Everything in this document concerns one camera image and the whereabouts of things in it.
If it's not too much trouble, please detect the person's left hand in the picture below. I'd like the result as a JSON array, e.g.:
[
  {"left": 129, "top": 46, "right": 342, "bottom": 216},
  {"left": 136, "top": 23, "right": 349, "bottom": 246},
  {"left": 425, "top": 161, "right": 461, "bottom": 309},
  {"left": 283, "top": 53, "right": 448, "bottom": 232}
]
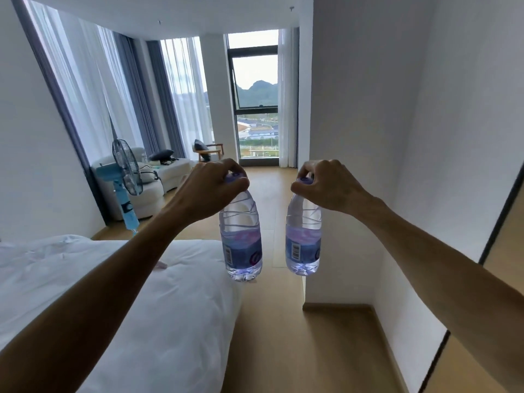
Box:
[{"left": 163, "top": 158, "right": 251, "bottom": 230}]

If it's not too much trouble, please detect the person's right hand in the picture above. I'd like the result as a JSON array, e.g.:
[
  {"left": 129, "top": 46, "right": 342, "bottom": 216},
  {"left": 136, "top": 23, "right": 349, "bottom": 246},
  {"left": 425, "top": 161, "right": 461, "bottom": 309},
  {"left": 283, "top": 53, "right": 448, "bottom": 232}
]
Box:
[{"left": 290, "top": 159, "right": 388, "bottom": 219}]

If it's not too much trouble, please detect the clear water bottle purple cap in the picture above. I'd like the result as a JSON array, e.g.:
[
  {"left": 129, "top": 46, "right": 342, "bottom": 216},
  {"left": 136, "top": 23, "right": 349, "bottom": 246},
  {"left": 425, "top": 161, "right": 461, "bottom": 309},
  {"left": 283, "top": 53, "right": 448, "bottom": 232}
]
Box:
[
  {"left": 285, "top": 177, "right": 323, "bottom": 277},
  {"left": 219, "top": 172, "right": 263, "bottom": 282}
]

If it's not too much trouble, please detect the person's left forearm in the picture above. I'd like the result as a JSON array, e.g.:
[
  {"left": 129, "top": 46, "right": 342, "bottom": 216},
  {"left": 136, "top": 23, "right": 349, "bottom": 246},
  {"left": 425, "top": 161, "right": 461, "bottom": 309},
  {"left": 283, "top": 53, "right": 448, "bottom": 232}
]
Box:
[{"left": 0, "top": 208, "right": 197, "bottom": 393}]

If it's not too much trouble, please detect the person's right forearm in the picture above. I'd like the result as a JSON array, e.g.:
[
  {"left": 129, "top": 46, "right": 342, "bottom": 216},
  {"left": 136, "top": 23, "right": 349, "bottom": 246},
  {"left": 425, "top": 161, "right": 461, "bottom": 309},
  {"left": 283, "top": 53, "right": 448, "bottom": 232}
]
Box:
[{"left": 352, "top": 196, "right": 524, "bottom": 365}]

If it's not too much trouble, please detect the wooden armchair dark seat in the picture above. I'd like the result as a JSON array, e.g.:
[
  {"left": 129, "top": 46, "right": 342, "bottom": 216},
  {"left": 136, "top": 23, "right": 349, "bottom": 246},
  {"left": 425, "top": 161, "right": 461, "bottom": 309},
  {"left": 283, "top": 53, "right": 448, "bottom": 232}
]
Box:
[{"left": 192, "top": 139, "right": 225, "bottom": 163}]

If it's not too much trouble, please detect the white sofa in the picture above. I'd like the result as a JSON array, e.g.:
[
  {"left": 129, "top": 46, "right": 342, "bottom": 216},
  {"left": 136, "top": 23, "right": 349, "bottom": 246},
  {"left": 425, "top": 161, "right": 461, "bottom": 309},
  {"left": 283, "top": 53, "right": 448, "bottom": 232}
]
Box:
[{"left": 91, "top": 147, "right": 193, "bottom": 222}]

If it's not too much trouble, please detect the blue standing fan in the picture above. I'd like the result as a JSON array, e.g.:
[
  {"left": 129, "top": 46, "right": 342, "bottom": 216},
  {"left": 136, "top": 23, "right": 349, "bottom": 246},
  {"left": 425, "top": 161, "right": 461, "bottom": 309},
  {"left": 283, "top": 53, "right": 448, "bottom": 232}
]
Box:
[{"left": 95, "top": 139, "right": 144, "bottom": 235}]

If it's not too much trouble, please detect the white sheer curtain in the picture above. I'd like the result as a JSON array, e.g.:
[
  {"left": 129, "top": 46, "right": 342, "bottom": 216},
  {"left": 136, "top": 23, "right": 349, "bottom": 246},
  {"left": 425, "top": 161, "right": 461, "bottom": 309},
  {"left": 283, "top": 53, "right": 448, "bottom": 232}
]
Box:
[
  {"left": 277, "top": 27, "right": 296, "bottom": 168},
  {"left": 160, "top": 36, "right": 213, "bottom": 158},
  {"left": 24, "top": 0, "right": 144, "bottom": 164}
]

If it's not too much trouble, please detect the grey curtain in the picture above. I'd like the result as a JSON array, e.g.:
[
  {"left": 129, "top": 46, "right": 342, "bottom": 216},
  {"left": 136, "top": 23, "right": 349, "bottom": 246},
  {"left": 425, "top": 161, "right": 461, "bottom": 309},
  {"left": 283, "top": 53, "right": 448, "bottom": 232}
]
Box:
[
  {"left": 112, "top": 32, "right": 163, "bottom": 151},
  {"left": 145, "top": 39, "right": 187, "bottom": 159},
  {"left": 293, "top": 27, "right": 301, "bottom": 168}
]

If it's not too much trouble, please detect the large glass window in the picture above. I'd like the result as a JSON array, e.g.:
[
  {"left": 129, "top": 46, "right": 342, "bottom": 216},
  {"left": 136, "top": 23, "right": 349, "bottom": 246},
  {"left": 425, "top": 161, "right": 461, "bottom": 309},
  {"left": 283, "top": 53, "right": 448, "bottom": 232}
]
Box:
[{"left": 224, "top": 29, "right": 280, "bottom": 160}]

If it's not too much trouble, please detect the white bed with black cable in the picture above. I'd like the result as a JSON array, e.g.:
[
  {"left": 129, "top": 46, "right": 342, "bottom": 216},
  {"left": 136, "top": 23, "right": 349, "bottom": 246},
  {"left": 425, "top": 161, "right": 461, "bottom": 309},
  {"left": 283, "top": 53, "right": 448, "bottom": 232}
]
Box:
[{"left": 0, "top": 235, "right": 243, "bottom": 393}]

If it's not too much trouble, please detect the wooden wall panel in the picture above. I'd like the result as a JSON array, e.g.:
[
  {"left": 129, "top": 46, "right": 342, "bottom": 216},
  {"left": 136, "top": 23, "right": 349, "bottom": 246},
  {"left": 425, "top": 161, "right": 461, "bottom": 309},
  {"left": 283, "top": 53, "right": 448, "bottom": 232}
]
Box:
[{"left": 419, "top": 159, "right": 524, "bottom": 393}]

